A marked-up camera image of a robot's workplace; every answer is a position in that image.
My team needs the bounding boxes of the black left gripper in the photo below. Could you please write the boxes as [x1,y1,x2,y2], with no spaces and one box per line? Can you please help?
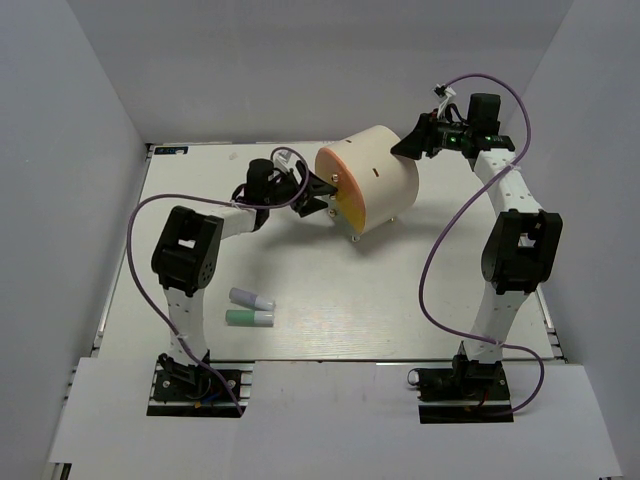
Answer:
[265,160,338,218]

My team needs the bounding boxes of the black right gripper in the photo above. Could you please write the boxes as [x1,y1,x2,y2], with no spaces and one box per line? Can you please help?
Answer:
[390,109,472,161]

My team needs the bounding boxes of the yellow organizer drawer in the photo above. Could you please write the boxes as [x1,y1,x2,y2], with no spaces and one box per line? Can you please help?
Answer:
[336,194,366,234]

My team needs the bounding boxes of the cream round drawer organizer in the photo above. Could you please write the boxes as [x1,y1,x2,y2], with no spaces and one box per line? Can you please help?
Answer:
[324,125,419,238]

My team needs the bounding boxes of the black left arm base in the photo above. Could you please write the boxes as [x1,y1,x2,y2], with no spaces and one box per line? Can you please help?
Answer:
[146,362,255,419]

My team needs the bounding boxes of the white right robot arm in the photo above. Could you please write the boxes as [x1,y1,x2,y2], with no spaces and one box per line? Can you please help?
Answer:
[390,87,563,399]

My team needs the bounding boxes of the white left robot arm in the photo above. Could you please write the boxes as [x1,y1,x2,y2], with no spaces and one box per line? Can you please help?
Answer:
[151,159,337,399]

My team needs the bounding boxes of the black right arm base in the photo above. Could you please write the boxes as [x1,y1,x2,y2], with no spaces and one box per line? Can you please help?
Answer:
[407,354,514,425]

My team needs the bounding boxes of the lilac white cosmetic tube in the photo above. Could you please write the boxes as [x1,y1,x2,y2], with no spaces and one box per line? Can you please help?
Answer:
[229,287,276,311]

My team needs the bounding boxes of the green white cosmetic tube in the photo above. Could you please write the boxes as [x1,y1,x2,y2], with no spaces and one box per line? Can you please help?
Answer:
[225,310,275,327]

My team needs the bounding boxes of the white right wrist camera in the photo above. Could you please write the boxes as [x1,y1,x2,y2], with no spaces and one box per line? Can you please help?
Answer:
[433,84,456,117]

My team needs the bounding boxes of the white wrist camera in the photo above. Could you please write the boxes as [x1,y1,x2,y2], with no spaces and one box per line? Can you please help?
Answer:
[273,149,296,171]
[433,84,456,117]

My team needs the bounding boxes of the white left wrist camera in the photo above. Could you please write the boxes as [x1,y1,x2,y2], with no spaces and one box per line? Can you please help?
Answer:
[273,149,296,171]

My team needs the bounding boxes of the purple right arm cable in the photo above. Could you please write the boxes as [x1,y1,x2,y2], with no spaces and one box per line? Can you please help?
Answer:
[418,73,546,414]

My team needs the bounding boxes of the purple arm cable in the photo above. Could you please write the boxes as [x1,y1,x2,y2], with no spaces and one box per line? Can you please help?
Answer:
[127,146,311,416]
[418,73,546,414]

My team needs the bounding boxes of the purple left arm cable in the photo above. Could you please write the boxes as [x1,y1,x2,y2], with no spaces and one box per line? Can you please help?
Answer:
[127,146,311,416]

